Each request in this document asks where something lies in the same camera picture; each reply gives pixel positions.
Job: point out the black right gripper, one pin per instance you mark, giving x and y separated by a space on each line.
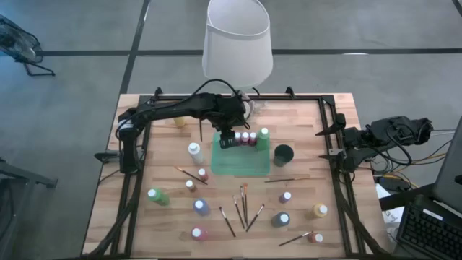
355 138

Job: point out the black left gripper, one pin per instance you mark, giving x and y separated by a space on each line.
227 115

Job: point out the small pink paint bottle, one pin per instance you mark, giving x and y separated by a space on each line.
245 139

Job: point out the black paintbrush yellow bristles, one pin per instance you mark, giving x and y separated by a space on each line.
200 133

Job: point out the large green paint bottle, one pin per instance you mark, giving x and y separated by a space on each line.
262 141
159 197

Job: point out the large yellow paint bottle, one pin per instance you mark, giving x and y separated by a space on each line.
179 122

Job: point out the large white paint bottle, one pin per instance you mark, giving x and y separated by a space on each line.
196 153

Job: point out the long thin dark paintbrush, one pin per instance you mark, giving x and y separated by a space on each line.
279 180

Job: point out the yellow paint bottle apple logo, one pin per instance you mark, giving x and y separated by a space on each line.
317 211

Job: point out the black paintbrush copper ferrule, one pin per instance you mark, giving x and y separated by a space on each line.
191 176

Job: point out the small brown paint bottle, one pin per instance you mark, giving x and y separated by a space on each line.
191 185

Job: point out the large grey-blue paint bottle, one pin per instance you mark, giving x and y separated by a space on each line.
280 220

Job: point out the large coral pink paint bottle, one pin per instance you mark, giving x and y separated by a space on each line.
199 233

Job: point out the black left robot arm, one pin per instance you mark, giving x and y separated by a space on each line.
169 108

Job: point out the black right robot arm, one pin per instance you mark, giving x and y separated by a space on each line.
390 131

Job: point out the small orange-red paint bottle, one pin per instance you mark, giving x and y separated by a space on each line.
203 175

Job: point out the small purple paint bottle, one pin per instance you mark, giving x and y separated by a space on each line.
285 197

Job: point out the large lavender blue paint bottle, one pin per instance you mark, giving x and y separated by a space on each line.
201 207

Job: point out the translucent teal plastic tray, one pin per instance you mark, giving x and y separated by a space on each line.
240 160

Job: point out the dark green plastic cup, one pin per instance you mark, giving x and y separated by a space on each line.
283 156

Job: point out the white shade silver table lamp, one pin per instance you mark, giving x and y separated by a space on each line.
236 47

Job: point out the black power adapter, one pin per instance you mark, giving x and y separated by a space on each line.
395 184

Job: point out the black side desk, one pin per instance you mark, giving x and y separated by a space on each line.
404 198

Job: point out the white printed paper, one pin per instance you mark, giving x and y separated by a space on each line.
391 216

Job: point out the thin brown-tipped paintbrush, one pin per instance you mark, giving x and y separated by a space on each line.
294 239

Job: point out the black paintbrush wide silver ferrule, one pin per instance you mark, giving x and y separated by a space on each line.
227 221

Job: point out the grey and black laptop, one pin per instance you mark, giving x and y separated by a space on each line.
449 173

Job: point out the grey side table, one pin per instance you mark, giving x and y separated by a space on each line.
29 177

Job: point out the black floor fan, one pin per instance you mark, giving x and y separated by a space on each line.
18 43

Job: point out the black metal table frame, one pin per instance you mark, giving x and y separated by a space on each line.
288 97

